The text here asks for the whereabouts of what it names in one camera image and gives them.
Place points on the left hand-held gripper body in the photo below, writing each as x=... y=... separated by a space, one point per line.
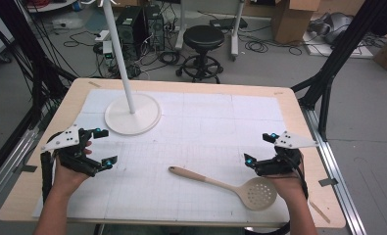
x=65 y=141

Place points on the grey bag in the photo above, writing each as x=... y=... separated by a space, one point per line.
x=333 y=27

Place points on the white grid mat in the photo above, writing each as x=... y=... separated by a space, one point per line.
x=187 y=137

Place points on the white power adapter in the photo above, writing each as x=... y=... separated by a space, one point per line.
x=103 y=36

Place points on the person's left hand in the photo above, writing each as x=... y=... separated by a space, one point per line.
x=67 y=178

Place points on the aluminium rail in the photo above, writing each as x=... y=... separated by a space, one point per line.
x=334 y=169
x=8 y=169

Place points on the black round stool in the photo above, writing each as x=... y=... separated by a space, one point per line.
x=203 y=39

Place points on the flat black device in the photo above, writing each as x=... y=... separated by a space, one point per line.
x=228 y=23

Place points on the white stand with round base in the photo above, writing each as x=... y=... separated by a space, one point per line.
x=132 y=114

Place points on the black computer tower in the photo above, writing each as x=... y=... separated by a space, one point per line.
x=155 y=27
x=130 y=31

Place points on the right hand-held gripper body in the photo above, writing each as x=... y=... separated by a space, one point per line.
x=284 y=156

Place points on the person's right hand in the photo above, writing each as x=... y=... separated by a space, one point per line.
x=287 y=184

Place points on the large cardboard box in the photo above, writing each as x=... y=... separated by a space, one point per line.
x=292 y=21

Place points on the thin wooden stick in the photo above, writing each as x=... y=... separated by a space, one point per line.
x=319 y=212

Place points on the beige slotted spoon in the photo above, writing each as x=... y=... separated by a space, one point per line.
x=236 y=189

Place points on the grey tape piece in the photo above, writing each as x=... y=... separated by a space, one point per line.
x=26 y=168
x=328 y=182

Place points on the black metal frame strut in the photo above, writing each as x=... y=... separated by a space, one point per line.
x=21 y=49
x=341 y=55

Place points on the white rolling frame stand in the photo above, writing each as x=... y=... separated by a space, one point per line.
x=235 y=29

